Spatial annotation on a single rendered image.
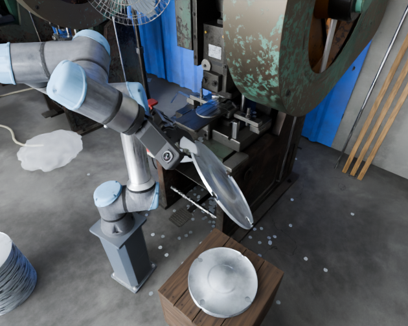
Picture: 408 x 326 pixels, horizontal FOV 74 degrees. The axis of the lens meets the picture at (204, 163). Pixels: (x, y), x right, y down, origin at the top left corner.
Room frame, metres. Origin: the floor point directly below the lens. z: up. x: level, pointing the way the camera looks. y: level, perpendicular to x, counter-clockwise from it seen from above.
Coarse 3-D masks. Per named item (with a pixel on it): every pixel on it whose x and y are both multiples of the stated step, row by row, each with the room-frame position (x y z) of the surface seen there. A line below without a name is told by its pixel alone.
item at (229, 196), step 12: (192, 156) 0.52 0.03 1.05; (204, 156) 0.60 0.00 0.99; (204, 168) 0.52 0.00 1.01; (216, 168) 0.59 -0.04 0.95; (204, 180) 0.45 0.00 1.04; (216, 180) 0.51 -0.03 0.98; (228, 180) 0.61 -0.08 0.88; (216, 192) 0.46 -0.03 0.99; (228, 192) 0.51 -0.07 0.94; (240, 192) 0.61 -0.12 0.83; (228, 204) 0.45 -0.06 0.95; (240, 204) 0.52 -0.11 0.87; (240, 216) 0.45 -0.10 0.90; (252, 216) 0.51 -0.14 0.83
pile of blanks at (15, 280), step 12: (12, 252) 0.72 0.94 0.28; (12, 264) 0.67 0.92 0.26; (24, 264) 0.72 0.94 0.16; (0, 276) 0.60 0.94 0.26; (12, 276) 0.64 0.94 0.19; (24, 276) 0.67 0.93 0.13; (36, 276) 0.73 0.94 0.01; (0, 288) 0.58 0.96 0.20; (12, 288) 0.60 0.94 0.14; (24, 288) 0.64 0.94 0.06; (0, 300) 0.56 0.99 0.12; (12, 300) 0.58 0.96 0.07; (24, 300) 0.60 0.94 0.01; (0, 312) 0.53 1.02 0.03
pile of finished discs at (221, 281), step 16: (208, 256) 0.64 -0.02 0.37; (224, 256) 0.64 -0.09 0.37; (240, 256) 0.65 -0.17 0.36; (192, 272) 0.57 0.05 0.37; (208, 272) 0.57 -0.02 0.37; (224, 272) 0.57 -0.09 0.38; (240, 272) 0.57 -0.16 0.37; (192, 288) 0.50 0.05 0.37; (208, 288) 0.50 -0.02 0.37; (224, 288) 0.50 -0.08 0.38; (240, 288) 0.50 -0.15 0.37; (256, 288) 0.50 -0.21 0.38; (208, 304) 0.44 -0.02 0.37; (224, 304) 0.44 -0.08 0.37; (240, 304) 0.44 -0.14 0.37
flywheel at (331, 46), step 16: (320, 0) 0.97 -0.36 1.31; (336, 0) 0.94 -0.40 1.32; (352, 0) 0.91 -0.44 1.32; (368, 0) 0.95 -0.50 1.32; (320, 16) 1.00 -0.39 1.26; (336, 16) 0.96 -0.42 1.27; (352, 16) 0.94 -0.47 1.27; (320, 32) 1.07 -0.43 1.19; (336, 32) 1.21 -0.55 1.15; (320, 48) 1.11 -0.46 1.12; (336, 48) 1.17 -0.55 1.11; (320, 64) 1.11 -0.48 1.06
